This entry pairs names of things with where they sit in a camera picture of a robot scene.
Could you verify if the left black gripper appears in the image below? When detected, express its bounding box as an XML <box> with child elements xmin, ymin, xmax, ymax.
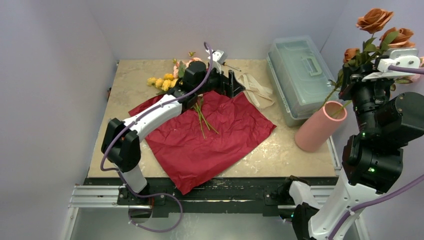
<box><xmin>195</xmin><ymin>63</ymin><xmax>244</xmax><ymax>98</ymax></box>

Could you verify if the peach rose stem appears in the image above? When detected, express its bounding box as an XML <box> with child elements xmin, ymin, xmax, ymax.
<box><xmin>172</xmin><ymin>51</ymin><xmax>202</xmax><ymax>80</ymax></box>

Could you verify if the yellow rose stem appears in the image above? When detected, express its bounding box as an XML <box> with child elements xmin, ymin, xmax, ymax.
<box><xmin>146</xmin><ymin>73</ymin><xmax>179</xmax><ymax>92</ymax></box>

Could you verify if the cream ribbon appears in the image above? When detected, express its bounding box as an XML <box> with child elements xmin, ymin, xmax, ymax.
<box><xmin>237</xmin><ymin>73</ymin><xmax>275</xmax><ymax>111</ymax></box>

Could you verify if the flower bouquet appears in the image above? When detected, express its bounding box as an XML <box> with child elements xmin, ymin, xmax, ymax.
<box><xmin>145</xmin><ymin>91</ymin><xmax>276</xmax><ymax>195</ymax></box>

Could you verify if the brown orange rose stem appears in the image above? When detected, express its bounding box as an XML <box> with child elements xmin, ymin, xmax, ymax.
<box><xmin>324</xmin><ymin>8</ymin><xmax>416</xmax><ymax>103</ymax></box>

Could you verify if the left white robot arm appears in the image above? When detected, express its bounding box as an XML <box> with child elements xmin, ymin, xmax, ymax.
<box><xmin>101</xmin><ymin>61</ymin><xmax>246</xmax><ymax>205</ymax></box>

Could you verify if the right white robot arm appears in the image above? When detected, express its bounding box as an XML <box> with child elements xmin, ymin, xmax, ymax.
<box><xmin>280</xmin><ymin>63</ymin><xmax>424</xmax><ymax>240</ymax></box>

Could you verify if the pink cylindrical vase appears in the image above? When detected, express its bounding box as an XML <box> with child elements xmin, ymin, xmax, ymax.
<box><xmin>294</xmin><ymin>101</ymin><xmax>348</xmax><ymax>153</ymax></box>

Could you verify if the yellow black screwdriver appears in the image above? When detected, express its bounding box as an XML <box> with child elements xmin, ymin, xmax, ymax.
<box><xmin>222</xmin><ymin>61</ymin><xmax>242</xmax><ymax>72</ymax></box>

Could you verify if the clear plastic storage box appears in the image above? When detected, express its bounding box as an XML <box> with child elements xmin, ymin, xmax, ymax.
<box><xmin>266</xmin><ymin>35</ymin><xmax>338</xmax><ymax>127</ymax></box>

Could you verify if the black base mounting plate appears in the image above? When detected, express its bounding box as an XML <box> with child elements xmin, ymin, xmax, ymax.
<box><xmin>82</xmin><ymin>177</ymin><xmax>342</xmax><ymax>220</ymax></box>

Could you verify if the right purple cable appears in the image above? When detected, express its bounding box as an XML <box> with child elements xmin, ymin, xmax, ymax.
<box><xmin>283</xmin><ymin>64</ymin><xmax>424</xmax><ymax>240</ymax></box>

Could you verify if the purple cable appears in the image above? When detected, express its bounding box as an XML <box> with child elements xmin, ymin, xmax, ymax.
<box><xmin>99</xmin><ymin>41</ymin><xmax>214</xmax><ymax>233</ymax></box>
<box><xmin>283</xmin><ymin>64</ymin><xmax>424</xmax><ymax>240</ymax></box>

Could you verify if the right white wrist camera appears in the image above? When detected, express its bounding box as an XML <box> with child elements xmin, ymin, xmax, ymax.
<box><xmin>361</xmin><ymin>47</ymin><xmax>424</xmax><ymax>82</ymax></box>

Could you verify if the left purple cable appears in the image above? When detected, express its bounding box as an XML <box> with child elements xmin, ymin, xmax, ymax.
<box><xmin>99</xmin><ymin>41</ymin><xmax>214</xmax><ymax>233</ymax></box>

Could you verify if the aluminium rail frame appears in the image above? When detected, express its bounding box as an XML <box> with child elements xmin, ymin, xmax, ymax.
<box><xmin>62</xmin><ymin>139</ymin><xmax>370</xmax><ymax>240</ymax></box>

